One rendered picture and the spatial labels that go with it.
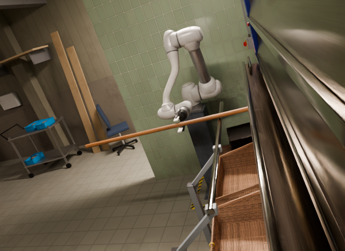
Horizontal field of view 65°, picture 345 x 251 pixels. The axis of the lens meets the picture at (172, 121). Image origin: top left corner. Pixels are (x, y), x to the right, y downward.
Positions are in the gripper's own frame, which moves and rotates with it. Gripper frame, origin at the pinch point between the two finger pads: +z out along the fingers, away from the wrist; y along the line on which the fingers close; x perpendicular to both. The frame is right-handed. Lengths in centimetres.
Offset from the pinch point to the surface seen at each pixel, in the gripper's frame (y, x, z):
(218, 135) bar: 1.4, -30.6, 26.9
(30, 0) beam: -173, 263, -265
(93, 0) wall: -113, 84, -120
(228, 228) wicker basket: 60, -22, 39
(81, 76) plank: -29, 240, -275
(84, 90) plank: -3, 245, -271
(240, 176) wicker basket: 60, -30, -13
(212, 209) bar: 2, -32, 89
